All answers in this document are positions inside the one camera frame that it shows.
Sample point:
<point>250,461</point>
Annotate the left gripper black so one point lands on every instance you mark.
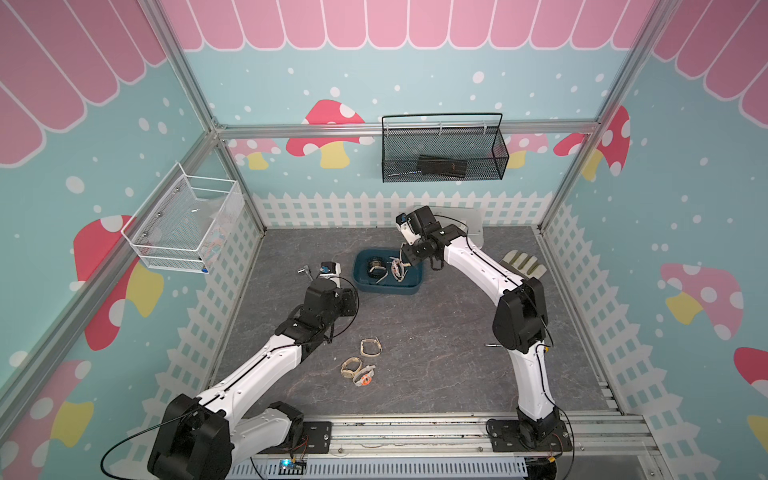
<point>350,300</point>

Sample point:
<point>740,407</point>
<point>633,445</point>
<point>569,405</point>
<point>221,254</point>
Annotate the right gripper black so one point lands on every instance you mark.
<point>406,249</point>

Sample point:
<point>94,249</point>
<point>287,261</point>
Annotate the beige watch pair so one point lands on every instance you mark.
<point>382,278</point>

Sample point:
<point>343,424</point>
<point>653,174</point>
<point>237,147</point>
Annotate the black watch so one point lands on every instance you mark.
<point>377,267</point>

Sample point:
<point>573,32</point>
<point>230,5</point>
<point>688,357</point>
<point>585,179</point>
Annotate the pink white watch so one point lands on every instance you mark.
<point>397,269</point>

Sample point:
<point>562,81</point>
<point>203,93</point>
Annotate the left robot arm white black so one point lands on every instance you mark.
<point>202,437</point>

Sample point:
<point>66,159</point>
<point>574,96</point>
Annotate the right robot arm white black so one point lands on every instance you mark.
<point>520,321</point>

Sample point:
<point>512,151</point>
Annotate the teal plastic storage box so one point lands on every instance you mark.
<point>364,283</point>

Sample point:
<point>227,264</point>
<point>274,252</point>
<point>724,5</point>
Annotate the black item inside mesh basket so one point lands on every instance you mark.
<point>445,167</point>

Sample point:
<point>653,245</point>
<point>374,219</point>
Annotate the grey work glove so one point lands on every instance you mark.
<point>524,265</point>

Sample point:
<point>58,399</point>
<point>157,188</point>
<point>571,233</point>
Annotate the green circuit board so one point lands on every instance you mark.
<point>291,467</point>

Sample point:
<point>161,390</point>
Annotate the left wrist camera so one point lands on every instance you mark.
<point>332,271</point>

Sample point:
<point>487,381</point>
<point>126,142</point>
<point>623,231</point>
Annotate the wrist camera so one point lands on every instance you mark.
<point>405,228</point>
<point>332,271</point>

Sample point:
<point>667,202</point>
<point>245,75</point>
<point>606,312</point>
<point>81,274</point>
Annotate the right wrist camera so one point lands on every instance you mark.
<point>405,228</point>

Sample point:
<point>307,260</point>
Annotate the white plastic toolbox with handle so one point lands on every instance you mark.
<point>469,220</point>

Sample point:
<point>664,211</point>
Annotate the black wire mesh basket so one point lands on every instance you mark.
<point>475,137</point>

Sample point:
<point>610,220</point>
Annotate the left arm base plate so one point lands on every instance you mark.
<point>308,438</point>

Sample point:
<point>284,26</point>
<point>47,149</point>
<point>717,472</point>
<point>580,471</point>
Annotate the white wire mesh basket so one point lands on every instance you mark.
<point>186,223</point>

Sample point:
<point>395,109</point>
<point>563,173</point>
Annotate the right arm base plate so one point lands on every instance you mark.
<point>512,435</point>

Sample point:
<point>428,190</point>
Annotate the grey slotted cable duct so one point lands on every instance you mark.
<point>390,468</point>

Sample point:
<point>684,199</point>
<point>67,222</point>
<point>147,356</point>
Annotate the aluminium rail frame front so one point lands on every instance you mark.
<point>464,435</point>

